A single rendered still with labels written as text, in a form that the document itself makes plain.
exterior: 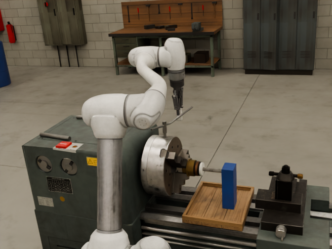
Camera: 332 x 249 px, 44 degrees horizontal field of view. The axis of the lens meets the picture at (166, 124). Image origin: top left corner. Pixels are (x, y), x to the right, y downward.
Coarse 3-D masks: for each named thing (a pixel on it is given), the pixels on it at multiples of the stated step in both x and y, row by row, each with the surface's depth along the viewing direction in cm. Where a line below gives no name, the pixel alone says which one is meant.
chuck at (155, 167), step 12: (156, 144) 207; (168, 144) 206; (180, 144) 223; (156, 156) 203; (156, 168) 202; (168, 168) 207; (180, 168) 226; (156, 180) 203; (168, 180) 208; (156, 192) 210; (168, 192) 210
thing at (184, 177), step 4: (172, 172) 216; (176, 172) 214; (180, 172) 215; (172, 176) 214; (176, 176) 213; (180, 176) 212; (184, 176) 211; (172, 180) 214; (176, 180) 213; (180, 180) 212; (184, 180) 214; (172, 184) 214; (176, 184) 213; (180, 184) 212; (172, 188) 214; (176, 188) 213; (180, 188) 215; (172, 192) 214; (176, 192) 213; (180, 192) 215
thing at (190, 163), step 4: (188, 160) 210; (192, 160) 211; (188, 164) 209; (192, 164) 208; (196, 164) 208; (184, 168) 210; (188, 168) 208; (192, 168) 208; (196, 168) 207; (184, 172) 212; (188, 172) 209; (192, 172) 208; (196, 172) 208; (188, 176) 211
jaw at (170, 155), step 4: (164, 152) 204; (168, 152) 205; (172, 152) 204; (160, 156) 203; (164, 156) 203; (168, 156) 204; (172, 156) 203; (176, 156) 205; (168, 160) 205; (172, 160) 204; (176, 160) 206; (180, 160) 206; (184, 160) 208; (172, 164) 208; (176, 164) 207; (180, 164) 206; (184, 164) 207
